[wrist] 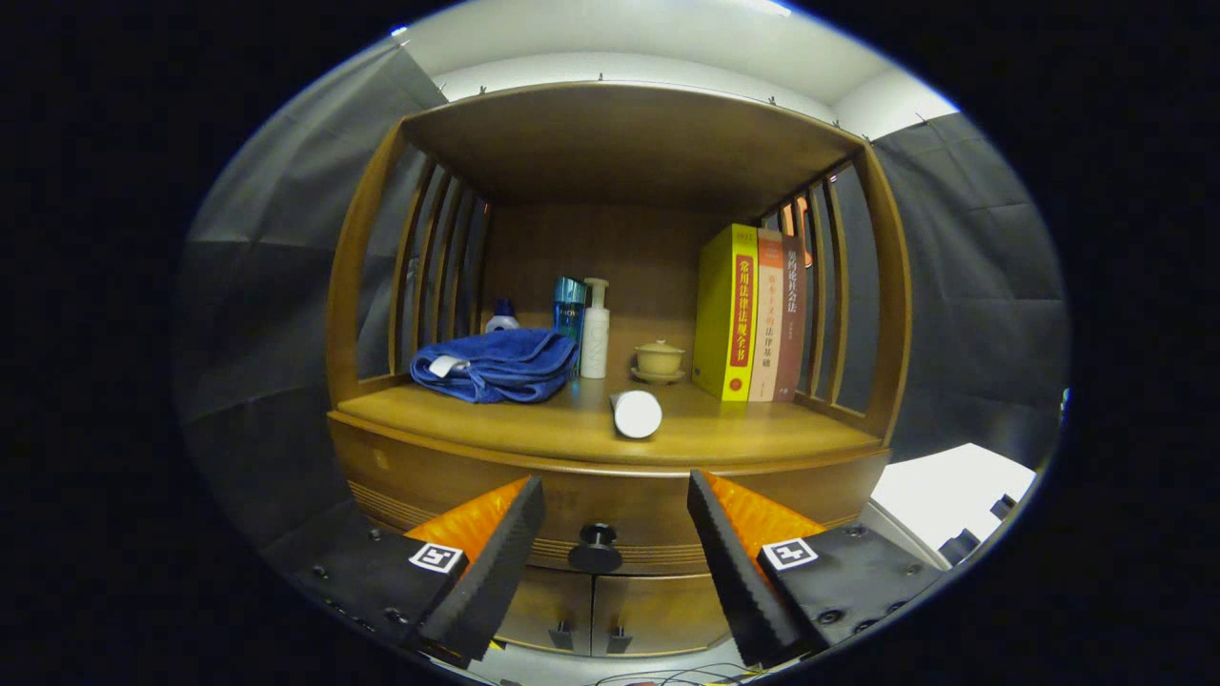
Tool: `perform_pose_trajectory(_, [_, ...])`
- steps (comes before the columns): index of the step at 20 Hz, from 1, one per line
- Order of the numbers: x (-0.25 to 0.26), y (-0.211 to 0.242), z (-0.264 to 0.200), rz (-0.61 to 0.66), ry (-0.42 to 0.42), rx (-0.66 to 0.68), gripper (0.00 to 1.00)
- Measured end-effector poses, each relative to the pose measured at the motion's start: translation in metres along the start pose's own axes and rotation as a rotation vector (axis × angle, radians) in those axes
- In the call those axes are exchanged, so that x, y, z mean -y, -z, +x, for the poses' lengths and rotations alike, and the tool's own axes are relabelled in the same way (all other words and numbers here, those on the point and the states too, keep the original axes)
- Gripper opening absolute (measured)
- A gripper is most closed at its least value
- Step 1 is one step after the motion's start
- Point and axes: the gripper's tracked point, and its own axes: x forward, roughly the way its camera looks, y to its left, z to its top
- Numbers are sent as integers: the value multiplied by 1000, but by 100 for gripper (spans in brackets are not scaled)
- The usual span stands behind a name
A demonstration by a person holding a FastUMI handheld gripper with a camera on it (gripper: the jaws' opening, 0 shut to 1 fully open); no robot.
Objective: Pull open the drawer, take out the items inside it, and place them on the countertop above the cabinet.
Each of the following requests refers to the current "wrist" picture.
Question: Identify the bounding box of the white tube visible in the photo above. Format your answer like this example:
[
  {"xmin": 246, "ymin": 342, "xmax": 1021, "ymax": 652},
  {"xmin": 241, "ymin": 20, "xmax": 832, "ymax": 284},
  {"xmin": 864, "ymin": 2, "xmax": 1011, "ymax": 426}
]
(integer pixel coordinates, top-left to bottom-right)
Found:
[{"xmin": 610, "ymin": 389, "xmax": 663, "ymax": 440}]

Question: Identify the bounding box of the wooden cabinet door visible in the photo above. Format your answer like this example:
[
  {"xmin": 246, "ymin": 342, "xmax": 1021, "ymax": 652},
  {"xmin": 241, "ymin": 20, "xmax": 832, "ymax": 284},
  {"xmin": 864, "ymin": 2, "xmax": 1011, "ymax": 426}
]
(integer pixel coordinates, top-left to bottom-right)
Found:
[
  {"xmin": 496, "ymin": 567, "xmax": 595, "ymax": 656},
  {"xmin": 591, "ymin": 572, "xmax": 735, "ymax": 658}
]

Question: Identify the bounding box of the white pump bottle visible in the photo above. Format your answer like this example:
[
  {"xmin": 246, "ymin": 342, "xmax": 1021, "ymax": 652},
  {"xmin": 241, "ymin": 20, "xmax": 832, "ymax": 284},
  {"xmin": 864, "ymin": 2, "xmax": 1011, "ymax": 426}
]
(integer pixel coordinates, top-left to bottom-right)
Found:
[{"xmin": 580, "ymin": 277, "xmax": 611, "ymax": 380}]

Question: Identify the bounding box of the black cable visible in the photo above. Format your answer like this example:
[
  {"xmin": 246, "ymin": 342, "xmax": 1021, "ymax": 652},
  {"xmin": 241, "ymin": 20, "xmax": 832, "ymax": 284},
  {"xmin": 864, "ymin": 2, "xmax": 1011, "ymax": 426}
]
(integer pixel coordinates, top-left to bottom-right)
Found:
[{"xmin": 596, "ymin": 662, "xmax": 763, "ymax": 686}]

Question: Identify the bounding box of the orange and cream book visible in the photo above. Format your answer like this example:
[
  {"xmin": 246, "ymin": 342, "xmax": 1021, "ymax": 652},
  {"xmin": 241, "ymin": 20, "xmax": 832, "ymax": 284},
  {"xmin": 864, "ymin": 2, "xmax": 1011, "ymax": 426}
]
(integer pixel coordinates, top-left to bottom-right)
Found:
[{"xmin": 748, "ymin": 228, "xmax": 786, "ymax": 402}]

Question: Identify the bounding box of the yellow-green lidded tea cup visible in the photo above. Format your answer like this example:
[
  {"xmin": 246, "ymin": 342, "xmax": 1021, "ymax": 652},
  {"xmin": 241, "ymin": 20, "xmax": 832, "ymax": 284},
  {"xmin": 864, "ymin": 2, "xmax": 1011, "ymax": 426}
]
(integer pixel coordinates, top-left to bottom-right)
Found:
[{"xmin": 631, "ymin": 339, "xmax": 687, "ymax": 385}]

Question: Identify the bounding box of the wooden cabinet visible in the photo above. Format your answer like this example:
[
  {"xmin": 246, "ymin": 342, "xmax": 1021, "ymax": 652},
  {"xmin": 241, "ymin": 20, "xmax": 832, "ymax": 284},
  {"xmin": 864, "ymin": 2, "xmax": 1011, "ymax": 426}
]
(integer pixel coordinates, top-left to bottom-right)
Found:
[{"xmin": 326, "ymin": 81, "xmax": 913, "ymax": 660}]

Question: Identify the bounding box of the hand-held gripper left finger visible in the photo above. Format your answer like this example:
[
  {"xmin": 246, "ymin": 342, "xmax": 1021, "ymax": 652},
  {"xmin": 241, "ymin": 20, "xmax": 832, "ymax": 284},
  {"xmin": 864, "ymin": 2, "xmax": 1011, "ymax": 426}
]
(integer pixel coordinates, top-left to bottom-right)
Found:
[{"xmin": 295, "ymin": 474, "xmax": 547, "ymax": 668}]

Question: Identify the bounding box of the brown book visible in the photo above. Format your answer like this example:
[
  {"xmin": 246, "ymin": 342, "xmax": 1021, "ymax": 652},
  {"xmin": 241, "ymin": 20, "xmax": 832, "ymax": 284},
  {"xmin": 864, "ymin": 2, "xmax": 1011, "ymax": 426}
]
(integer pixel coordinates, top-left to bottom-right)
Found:
[{"xmin": 774, "ymin": 234, "xmax": 807, "ymax": 402}]

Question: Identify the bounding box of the wooden countertop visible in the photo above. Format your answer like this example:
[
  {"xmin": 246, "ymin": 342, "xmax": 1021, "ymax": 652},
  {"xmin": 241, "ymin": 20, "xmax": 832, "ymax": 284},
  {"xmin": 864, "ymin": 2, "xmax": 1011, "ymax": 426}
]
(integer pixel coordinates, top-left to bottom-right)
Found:
[{"xmin": 335, "ymin": 376, "xmax": 883, "ymax": 473}]

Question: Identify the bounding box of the teal bottle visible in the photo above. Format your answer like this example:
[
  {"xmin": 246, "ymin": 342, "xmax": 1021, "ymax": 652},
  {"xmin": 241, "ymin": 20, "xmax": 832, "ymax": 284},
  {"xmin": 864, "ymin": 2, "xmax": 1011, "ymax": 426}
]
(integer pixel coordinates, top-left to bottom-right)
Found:
[{"xmin": 554, "ymin": 277, "xmax": 587, "ymax": 344}]

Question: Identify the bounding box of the white drawer unit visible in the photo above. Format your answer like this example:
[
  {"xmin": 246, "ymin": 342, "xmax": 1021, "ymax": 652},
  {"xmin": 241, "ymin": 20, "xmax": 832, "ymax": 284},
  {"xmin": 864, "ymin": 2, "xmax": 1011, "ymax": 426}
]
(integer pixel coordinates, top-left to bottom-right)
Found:
[{"xmin": 863, "ymin": 443, "xmax": 1040, "ymax": 573}]

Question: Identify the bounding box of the blue folded towel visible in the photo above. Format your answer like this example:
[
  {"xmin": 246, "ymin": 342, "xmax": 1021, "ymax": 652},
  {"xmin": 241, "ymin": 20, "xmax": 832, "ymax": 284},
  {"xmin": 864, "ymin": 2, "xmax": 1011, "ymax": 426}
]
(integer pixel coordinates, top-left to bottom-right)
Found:
[{"xmin": 410, "ymin": 328, "xmax": 580, "ymax": 404}]

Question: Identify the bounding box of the yellow book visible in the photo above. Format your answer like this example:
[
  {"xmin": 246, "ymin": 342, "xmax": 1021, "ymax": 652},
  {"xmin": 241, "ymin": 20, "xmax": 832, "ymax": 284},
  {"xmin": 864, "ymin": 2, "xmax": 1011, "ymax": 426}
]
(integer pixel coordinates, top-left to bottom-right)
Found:
[{"xmin": 691, "ymin": 224, "xmax": 760, "ymax": 402}]

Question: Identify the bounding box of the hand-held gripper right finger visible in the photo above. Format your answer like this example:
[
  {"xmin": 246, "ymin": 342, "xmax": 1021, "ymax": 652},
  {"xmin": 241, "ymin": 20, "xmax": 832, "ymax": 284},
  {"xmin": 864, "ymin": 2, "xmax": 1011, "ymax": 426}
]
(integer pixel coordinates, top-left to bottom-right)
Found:
[{"xmin": 686, "ymin": 468, "xmax": 946, "ymax": 668}]

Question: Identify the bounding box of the black backdrop cloth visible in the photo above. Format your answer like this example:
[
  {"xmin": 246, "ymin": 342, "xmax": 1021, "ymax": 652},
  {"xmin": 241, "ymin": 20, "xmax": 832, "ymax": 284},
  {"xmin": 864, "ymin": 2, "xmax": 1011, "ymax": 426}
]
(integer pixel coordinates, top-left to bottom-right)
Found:
[{"xmin": 176, "ymin": 43, "xmax": 1068, "ymax": 573}]

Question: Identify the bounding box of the wooden drawer with black knob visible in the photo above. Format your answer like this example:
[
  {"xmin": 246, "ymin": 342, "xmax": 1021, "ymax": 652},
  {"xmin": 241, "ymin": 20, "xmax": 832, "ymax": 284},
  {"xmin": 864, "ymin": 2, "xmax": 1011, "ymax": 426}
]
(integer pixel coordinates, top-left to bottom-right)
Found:
[{"xmin": 329, "ymin": 414, "xmax": 892, "ymax": 577}]

